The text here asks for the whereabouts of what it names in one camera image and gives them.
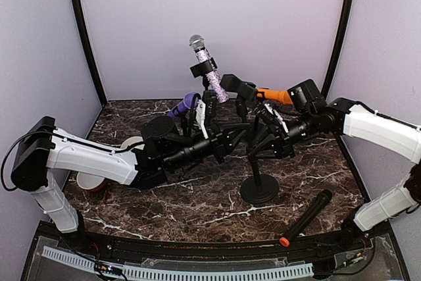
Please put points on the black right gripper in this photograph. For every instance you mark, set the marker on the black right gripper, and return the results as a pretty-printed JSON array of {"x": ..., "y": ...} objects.
[{"x": 280, "y": 139}]

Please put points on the orange toy microphone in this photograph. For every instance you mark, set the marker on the orange toy microphone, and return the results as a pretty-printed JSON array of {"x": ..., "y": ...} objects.
[{"x": 274, "y": 95}]

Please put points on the black stand ring clip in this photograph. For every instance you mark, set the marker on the black stand ring clip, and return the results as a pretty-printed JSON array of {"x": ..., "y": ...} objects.
[{"x": 186, "y": 124}]

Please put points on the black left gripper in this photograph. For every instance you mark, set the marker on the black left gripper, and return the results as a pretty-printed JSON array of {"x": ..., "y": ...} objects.
[{"x": 216, "y": 145}]

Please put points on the black microphone orange cap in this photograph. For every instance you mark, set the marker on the black microphone orange cap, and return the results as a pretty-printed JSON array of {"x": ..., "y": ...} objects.
[{"x": 318, "y": 204}]

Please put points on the left black corner post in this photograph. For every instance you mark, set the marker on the left black corner post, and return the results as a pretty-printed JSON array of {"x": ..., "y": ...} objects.
[{"x": 88, "y": 51}]

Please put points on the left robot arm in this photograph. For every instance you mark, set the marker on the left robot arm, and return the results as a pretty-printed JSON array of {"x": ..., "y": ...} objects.
[{"x": 143, "y": 163}]

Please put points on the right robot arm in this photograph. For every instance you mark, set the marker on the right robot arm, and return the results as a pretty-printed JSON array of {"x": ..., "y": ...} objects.
[{"x": 291, "y": 116}]

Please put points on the white cup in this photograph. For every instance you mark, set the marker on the white cup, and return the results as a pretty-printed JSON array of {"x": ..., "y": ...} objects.
[{"x": 90, "y": 183}]

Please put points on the tall stand large clip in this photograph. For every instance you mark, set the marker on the tall stand large clip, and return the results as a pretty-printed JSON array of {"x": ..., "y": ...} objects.
[{"x": 207, "y": 70}]

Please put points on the small black stand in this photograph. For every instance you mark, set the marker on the small black stand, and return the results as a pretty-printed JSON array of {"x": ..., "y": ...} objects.
[{"x": 258, "y": 188}]

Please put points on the black table front rail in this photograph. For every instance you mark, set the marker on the black table front rail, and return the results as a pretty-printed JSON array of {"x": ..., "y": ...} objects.
[{"x": 317, "y": 247}]

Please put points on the glitter microphone silver head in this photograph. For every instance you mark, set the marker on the glitter microphone silver head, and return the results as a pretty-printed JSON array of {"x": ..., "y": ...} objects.
[{"x": 197, "y": 43}]

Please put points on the black corner post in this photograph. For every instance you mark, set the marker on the black corner post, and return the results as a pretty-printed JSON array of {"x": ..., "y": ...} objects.
[
  {"x": 337, "y": 47},
  {"x": 88, "y": 51}
]

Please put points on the white cable duct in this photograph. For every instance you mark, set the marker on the white cable duct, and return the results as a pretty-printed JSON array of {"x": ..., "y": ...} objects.
[{"x": 160, "y": 269}]

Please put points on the purple toy microphone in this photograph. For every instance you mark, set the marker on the purple toy microphone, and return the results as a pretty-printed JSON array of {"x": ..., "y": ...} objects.
[{"x": 189, "y": 102}]

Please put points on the white bowl black rim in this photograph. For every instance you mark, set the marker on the white bowl black rim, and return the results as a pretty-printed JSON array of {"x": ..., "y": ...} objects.
[{"x": 133, "y": 142}]

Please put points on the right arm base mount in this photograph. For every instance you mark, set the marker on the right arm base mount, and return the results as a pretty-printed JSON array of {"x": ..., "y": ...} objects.
[{"x": 349, "y": 233}]

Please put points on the right black corner post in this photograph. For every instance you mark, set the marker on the right black corner post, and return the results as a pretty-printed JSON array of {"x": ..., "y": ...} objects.
[{"x": 337, "y": 47}]

